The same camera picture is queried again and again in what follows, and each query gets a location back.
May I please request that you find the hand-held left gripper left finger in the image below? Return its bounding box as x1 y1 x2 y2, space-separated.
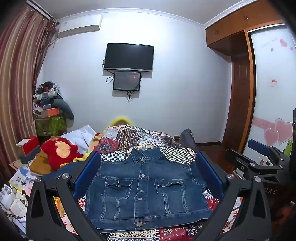
25 151 104 241

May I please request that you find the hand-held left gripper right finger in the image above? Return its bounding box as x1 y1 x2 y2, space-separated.
195 151 273 241

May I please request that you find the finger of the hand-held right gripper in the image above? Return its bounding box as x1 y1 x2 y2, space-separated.
225 149 284 184
248 139 289 160

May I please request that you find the blue denim jacket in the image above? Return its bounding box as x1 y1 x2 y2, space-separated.
52 146 214 235

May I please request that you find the yellow blanket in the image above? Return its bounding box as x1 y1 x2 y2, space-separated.
60 133 103 168

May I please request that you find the green bottle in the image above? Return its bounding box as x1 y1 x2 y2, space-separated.
283 139 294 158

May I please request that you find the white sliding door with hearts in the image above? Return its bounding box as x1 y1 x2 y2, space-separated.
242 23 296 167

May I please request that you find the white cloth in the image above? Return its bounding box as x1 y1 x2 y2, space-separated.
62 125 96 153

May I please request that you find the red plush toy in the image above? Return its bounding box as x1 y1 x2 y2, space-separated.
41 137 84 172

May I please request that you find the dark grey bag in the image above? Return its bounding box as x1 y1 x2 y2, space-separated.
179 128 197 151

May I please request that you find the brown wooden board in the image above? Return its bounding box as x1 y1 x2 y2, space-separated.
29 151 58 175

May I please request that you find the patchwork printed bed cover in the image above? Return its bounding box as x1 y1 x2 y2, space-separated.
53 124 243 241

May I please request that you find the grey box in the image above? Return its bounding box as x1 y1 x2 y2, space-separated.
20 148 42 165

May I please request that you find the yellow plush pillow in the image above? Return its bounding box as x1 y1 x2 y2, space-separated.
109 116 133 127

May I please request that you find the red box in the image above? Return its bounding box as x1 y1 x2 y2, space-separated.
16 136 40 155

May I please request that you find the pile of papers and booklets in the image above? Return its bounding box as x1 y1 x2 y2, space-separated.
0 162 40 218

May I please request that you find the orange shoe box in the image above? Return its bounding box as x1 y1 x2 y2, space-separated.
35 107 59 118

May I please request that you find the pile of clutter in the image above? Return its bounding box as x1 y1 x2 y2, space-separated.
32 81 63 112

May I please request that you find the striped brown curtain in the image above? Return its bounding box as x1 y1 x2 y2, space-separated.
0 0 58 181

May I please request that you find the wooden wardrobe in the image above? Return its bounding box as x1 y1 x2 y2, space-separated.
205 0 286 153

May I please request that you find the white air conditioner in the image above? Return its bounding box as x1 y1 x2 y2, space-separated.
57 14 102 37

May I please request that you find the black television cable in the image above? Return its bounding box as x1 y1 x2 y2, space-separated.
103 58 115 84

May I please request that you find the small black wall monitor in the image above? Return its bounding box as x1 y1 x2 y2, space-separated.
113 71 142 91

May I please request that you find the black wall television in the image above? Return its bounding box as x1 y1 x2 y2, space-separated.
104 43 154 73

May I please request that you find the white curtain rail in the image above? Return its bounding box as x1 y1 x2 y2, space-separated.
25 0 53 19

